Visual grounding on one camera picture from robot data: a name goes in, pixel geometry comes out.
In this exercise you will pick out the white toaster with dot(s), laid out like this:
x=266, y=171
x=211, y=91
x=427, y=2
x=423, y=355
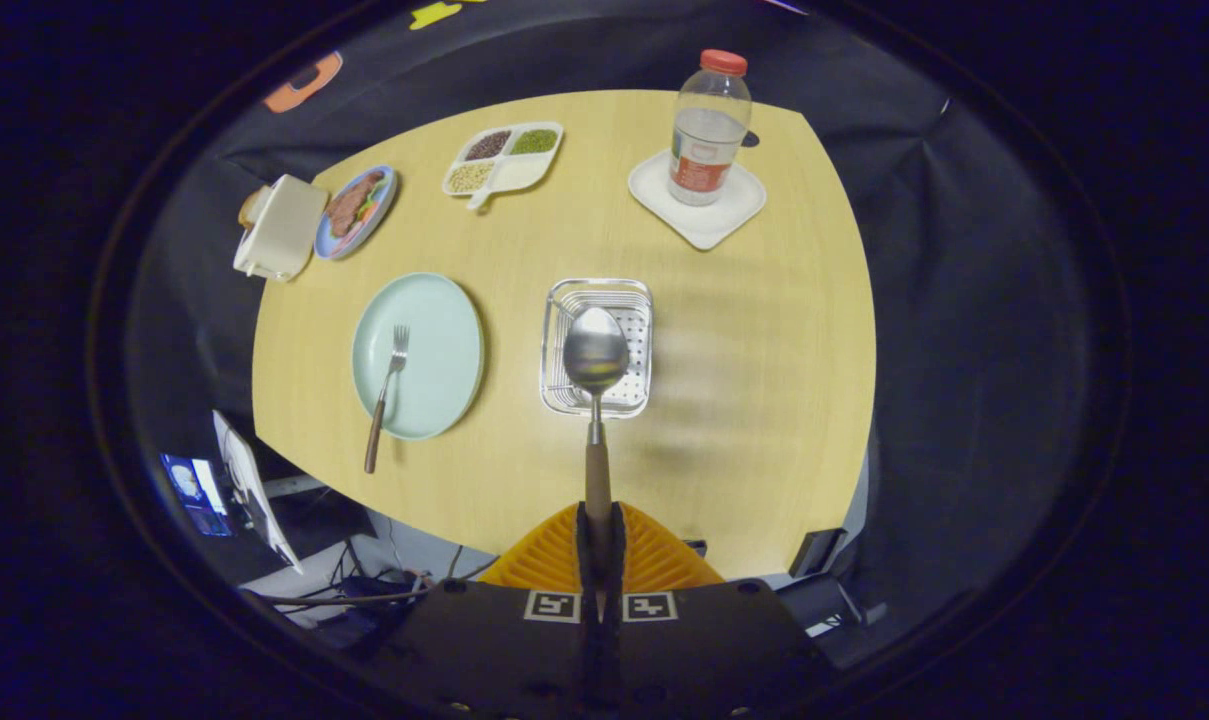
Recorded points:
x=284, y=230

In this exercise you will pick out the clear drain basket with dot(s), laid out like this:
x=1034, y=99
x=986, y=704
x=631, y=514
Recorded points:
x=636, y=300

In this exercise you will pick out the black block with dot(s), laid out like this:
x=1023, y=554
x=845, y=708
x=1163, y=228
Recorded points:
x=814, y=552

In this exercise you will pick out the toasted bread slice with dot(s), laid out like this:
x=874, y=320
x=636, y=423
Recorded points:
x=251, y=205

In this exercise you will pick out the clear red-capped water bottle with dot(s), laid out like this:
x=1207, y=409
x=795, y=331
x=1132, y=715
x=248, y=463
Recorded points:
x=709, y=130

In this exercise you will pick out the light green plate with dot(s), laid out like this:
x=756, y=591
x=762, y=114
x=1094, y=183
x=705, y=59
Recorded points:
x=434, y=360

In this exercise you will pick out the lit laptop screen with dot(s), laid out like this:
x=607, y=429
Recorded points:
x=194, y=490

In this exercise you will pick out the blue plate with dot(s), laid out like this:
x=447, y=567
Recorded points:
x=376, y=215

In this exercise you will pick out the white paper sheet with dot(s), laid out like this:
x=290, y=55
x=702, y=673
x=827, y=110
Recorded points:
x=249, y=480

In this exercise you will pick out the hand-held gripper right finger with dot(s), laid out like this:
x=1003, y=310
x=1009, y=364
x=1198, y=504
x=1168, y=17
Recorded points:
x=616, y=575

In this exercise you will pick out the white divided bean tray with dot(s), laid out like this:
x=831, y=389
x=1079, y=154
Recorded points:
x=519, y=172

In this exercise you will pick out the white square coaster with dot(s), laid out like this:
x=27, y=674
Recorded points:
x=709, y=225

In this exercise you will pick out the brown meat slice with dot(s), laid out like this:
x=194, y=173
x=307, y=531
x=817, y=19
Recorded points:
x=347, y=205

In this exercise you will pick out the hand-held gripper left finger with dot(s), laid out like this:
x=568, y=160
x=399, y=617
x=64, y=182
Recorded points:
x=585, y=575

